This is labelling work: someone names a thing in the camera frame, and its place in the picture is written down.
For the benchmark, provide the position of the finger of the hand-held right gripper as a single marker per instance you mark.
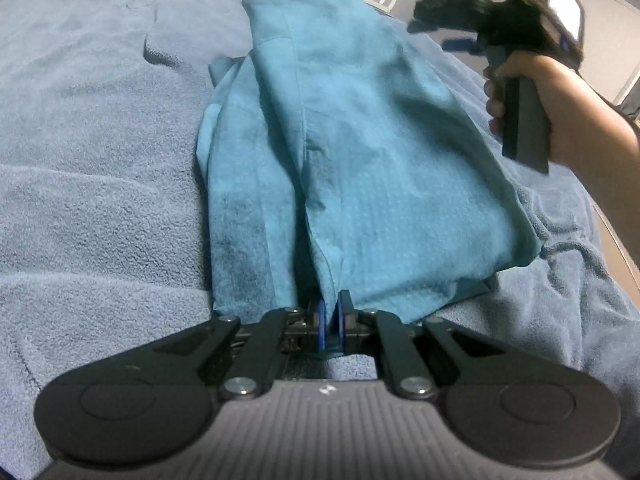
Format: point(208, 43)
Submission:
point(462, 45)
point(450, 10)

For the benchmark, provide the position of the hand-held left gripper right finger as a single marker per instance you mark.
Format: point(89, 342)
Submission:
point(344, 325)

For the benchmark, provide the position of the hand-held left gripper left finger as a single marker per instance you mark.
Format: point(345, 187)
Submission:
point(322, 332)

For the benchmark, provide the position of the person's right forearm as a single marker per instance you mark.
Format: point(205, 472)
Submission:
point(620, 135)

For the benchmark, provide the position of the person's right hand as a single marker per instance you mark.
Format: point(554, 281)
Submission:
point(570, 105)

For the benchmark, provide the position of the blue fleece blanket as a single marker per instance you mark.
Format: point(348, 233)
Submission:
point(100, 170)

